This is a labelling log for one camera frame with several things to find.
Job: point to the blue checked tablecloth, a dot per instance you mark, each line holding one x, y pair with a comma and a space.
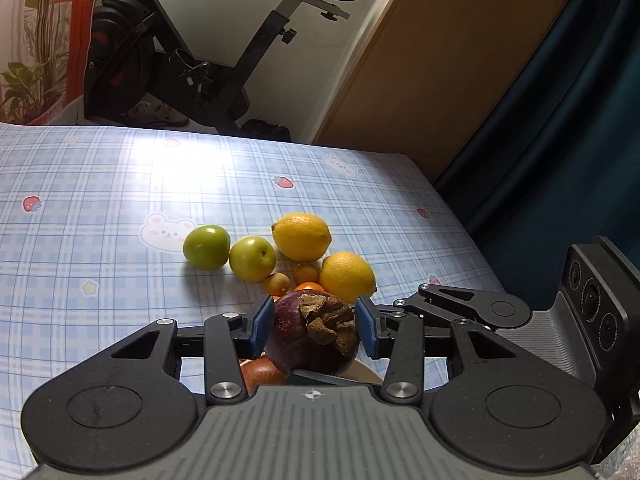
100, 185

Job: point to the dark purple mangosteen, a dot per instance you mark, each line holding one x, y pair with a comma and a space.
290, 330

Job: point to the black bag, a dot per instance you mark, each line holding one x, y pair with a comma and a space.
265, 131

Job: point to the brown wooden board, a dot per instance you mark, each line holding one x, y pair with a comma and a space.
440, 60

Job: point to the red apple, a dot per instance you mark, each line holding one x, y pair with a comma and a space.
260, 375

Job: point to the grey brown shoe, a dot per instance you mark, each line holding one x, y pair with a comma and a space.
160, 112

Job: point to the orange mandarin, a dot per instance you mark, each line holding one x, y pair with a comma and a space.
310, 287

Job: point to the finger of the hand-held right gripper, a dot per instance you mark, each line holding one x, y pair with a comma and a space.
450, 300

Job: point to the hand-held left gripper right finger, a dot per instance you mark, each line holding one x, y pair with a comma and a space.
367, 332

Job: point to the black exercise bike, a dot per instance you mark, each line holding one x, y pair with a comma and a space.
265, 35

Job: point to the dark blue curtain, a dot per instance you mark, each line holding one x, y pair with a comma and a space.
550, 135

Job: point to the wall poster with plants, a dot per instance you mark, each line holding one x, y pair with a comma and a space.
35, 35

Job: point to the green apple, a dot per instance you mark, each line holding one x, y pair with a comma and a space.
205, 247
252, 260

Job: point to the yellow lemon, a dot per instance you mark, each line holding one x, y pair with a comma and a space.
347, 277
302, 237

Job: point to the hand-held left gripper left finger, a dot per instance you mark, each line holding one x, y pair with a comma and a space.
262, 327

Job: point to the small brown kiwi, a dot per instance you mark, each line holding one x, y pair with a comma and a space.
276, 284
306, 274

